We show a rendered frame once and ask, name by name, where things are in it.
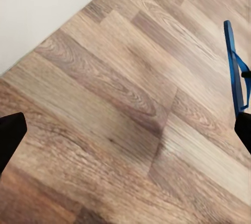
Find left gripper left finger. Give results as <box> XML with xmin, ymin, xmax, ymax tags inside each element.
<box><xmin>0</xmin><ymin>112</ymin><xmax>27</xmax><ymax>175</ymax></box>

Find sandal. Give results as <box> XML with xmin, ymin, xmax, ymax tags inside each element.
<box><xmin>223</xmin><ymin>20</ymin><xmax>251</xmax><ymax>118</ymax></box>

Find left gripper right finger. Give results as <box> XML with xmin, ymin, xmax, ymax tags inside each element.
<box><xmin>234</xmin><ymin>112</ymin><xmax>251</xmax><ymax>154</ymax></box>

